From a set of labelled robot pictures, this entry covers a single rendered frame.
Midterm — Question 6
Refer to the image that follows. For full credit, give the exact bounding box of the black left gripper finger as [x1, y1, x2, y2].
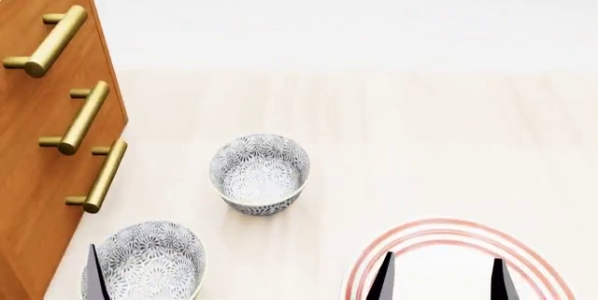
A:
[85, 243, 112, 300]

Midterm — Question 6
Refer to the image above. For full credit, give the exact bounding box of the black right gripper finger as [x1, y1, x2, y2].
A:
[364, 250, 396, 300]
[490, 258, 520, 300]

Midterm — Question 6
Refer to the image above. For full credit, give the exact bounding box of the floral patterned grey bowl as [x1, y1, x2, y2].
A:
[79, 221, 207, 300]
[208, 133, 311, 216]

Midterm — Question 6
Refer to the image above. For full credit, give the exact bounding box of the white plate with pink rings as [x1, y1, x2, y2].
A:
[342, 217, 577, 300]

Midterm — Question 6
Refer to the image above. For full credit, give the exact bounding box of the wooden drawer cabinet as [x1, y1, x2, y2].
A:
[0, 0, 130, 300]

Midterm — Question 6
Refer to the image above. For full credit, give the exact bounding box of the long brass drawer handle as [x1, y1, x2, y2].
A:
[3, 4, 89, 79]

